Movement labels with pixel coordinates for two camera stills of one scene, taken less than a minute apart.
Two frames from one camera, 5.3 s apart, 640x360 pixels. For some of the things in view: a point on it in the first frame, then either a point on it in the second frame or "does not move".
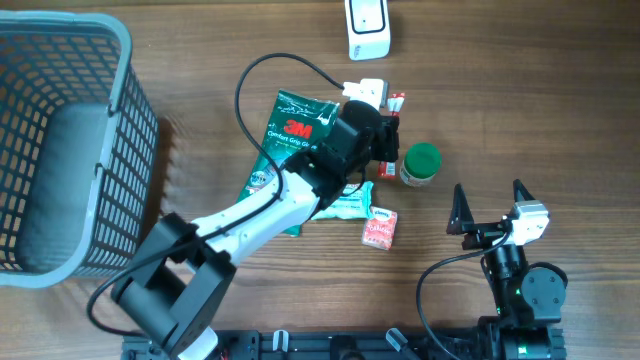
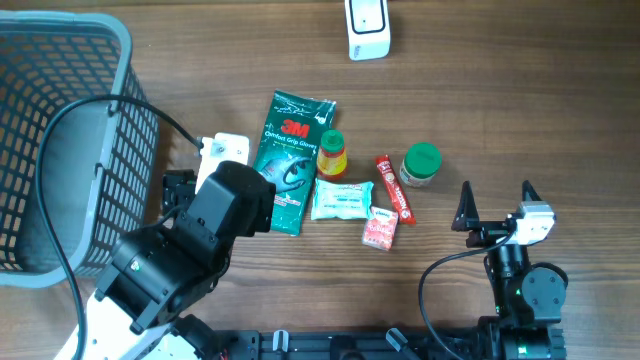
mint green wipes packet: (356, 206) does not move
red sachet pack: (388, 169) -> (395, 188)
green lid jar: (420, 164) does not move
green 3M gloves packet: (297, 121) does not move
